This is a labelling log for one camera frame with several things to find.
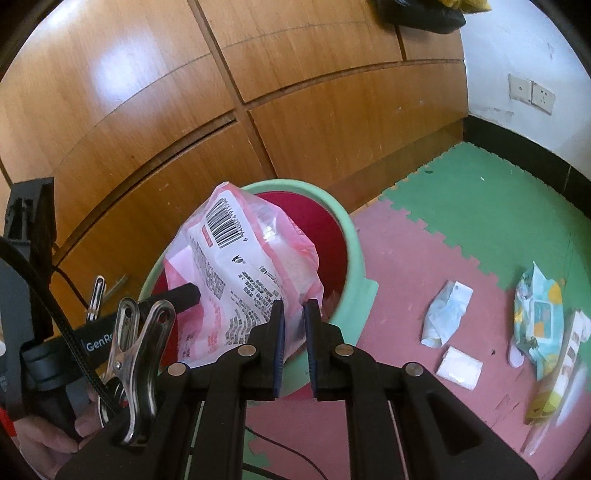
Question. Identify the silver spring clip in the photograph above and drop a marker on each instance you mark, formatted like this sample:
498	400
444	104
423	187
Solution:
138	369
95	295

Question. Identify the person's left hand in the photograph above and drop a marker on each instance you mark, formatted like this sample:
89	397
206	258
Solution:
46	445

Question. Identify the wooden wardrobe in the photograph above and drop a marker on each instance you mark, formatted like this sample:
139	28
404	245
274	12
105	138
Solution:
300	129

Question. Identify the white tissue pad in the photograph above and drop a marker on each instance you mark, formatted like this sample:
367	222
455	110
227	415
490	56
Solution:
459	368

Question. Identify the yellow fleece jacket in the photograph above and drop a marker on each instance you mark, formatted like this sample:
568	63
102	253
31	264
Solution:
466	4

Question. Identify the pink plastic packet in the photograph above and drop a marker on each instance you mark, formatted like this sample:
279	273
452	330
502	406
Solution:
240	263

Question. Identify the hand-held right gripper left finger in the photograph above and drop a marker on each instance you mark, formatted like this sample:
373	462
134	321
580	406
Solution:
277	350

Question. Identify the blue white crumpled wrapper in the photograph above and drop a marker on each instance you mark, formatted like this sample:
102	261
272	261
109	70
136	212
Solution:
445	314

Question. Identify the black handbag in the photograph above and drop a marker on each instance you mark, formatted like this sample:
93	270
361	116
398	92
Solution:
415	16

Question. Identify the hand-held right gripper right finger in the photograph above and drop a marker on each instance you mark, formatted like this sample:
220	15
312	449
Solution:
311	350

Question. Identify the red bucket with green rim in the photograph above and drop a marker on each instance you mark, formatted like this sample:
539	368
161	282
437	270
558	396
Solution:
355	258

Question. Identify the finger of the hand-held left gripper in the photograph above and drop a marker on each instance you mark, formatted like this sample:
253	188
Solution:
182	295

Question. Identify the white wall socket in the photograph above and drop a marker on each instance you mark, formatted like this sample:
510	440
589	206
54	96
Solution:
543	98
520	87

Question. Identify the colourful wet wipes packet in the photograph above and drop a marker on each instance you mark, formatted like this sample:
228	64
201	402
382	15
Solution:
538	318

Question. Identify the yellow green carton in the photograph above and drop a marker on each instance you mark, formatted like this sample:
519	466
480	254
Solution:
565	369

